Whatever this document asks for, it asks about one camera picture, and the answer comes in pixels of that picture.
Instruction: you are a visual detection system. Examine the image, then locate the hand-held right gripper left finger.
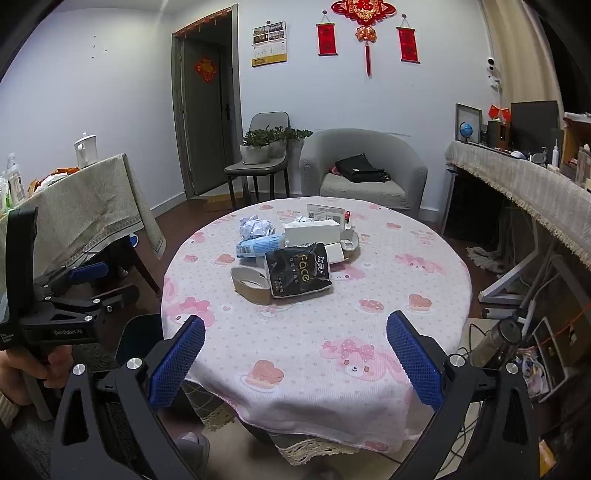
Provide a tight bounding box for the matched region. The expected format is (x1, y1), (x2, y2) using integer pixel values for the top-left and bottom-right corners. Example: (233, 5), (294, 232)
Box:
(50, 315), (206, 480)

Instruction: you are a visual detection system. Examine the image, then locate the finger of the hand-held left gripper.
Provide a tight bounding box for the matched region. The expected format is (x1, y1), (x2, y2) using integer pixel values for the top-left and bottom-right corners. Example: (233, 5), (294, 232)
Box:
(32, 261), (109, 299)
(45, 284), (141, 322)

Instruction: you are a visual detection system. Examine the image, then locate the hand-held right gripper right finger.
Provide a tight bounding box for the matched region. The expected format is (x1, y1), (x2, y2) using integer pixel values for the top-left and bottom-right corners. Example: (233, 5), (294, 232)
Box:
(386, 310), (541, 480)

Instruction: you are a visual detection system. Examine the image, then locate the brown cardboard ring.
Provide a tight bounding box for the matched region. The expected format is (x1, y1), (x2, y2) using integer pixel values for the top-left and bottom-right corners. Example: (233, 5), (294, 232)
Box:
(230, 266), (273, 304)

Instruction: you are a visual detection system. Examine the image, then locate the blue wipes packet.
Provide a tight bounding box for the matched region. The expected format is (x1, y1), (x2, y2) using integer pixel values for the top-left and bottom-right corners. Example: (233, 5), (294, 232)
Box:
(236, 233), (286, 259)

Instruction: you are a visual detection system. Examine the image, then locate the black tissue packet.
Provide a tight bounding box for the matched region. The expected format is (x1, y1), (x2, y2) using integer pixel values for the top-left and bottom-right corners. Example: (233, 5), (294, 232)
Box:
(264, 242), (333, 299)

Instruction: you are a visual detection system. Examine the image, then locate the white paper ball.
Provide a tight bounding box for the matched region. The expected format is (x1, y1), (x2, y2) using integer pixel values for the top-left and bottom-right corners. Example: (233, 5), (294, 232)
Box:
(239, 215), (277, 240)

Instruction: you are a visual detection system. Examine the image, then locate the person's left hand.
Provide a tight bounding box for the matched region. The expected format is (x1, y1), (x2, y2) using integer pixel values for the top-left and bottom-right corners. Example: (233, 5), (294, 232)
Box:
(0, 345), (75, 404)

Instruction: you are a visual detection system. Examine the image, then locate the beige side table cloth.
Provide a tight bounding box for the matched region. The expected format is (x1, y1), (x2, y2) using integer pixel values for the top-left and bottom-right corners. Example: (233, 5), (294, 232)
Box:
(0, 153), (167, 282)

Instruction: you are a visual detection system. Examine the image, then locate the group of plastic bottles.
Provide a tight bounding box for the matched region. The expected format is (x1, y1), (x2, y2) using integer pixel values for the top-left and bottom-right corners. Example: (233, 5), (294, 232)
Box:
(0, 152), (27, 210)

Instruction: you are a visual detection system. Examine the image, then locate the orange and white bag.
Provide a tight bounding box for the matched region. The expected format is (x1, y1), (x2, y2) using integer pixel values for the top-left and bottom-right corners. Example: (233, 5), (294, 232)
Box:
(30, 168), (80, 191)

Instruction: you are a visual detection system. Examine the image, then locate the clear water bottle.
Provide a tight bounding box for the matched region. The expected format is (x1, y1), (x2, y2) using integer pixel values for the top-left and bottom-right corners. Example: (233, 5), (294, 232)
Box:
(478, 318), (523, 370)

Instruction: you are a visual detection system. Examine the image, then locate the grey slipper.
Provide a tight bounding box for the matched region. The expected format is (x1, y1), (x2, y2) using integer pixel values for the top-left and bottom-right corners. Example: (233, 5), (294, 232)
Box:
(177, 431), (211, 480)

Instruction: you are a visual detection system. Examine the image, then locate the pink printed tablecloth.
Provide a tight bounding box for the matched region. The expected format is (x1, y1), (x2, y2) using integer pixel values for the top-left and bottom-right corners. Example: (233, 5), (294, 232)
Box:
(161, 198), (472, 455)

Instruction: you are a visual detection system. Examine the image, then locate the white kettle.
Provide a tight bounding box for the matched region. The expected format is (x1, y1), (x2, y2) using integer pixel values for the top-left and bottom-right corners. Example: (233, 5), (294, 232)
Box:
(74, 133), (99, 169)

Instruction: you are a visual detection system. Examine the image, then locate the white tissue box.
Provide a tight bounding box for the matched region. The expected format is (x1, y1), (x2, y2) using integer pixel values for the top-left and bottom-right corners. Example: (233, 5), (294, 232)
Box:
(283, 219), (342, 247)

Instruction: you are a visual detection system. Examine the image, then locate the grey armchair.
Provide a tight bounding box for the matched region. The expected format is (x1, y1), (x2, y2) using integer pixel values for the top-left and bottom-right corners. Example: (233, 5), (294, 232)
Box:
(299, 128), (428, 220)

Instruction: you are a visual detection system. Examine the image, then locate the grey door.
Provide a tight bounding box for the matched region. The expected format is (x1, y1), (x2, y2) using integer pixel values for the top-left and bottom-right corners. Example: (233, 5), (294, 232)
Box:
(172, 4), (243, 201)

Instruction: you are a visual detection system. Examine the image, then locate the black bag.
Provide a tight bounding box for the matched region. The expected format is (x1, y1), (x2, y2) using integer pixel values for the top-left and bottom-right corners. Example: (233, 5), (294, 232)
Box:
(335, 154), (391, 184)

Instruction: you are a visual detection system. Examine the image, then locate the beige desk cloth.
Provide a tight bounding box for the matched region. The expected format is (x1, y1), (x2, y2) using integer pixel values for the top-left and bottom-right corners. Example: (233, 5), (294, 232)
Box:
(444, 141), (591, 271)

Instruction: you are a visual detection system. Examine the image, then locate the grey dining chair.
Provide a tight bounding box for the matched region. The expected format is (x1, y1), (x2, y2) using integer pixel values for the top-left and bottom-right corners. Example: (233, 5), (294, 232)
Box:
(224, 112), (291, 209)

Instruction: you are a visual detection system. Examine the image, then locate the red door decoration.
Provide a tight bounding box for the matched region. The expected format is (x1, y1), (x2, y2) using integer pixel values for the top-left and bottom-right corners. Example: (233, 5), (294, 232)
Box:
(194, 56), (218, 84)

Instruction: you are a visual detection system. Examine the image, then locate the black monitor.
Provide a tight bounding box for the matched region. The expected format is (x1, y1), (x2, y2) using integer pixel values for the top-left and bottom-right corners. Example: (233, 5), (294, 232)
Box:
(510, 100), (559, 155)

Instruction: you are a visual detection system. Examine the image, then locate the cardboard box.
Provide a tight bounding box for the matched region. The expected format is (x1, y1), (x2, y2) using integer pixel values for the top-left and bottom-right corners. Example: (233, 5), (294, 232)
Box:
(562, 113), (591, 185)

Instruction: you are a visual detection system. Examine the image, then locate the beige curtain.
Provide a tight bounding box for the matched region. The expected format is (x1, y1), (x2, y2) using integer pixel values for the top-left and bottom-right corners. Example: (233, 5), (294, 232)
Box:
(482, 0), (565, 121)

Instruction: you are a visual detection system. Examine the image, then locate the picture frame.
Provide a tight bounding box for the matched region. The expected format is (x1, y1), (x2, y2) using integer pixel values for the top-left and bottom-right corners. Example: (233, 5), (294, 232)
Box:
(455, 103), (483, 144)

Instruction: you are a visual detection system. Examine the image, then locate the wall calendar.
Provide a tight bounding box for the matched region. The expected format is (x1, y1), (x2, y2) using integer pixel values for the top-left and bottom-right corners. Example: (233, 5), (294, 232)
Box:
(252, 21), (288, 68)

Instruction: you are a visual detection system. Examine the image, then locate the white security camera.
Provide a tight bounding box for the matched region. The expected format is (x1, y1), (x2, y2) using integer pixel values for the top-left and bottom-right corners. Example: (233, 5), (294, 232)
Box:
(485, 56), (502, 93)

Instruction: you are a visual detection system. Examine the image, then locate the red wall scroll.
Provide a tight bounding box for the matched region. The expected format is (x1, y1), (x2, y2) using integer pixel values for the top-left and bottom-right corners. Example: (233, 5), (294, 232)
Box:
(316, 14), (340, 57)
(396, 18), (421, 64)

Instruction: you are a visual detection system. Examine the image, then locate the red knot wall ornament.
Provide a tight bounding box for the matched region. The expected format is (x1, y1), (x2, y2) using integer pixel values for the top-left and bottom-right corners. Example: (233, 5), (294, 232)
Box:
(331, 0), (398, 77)

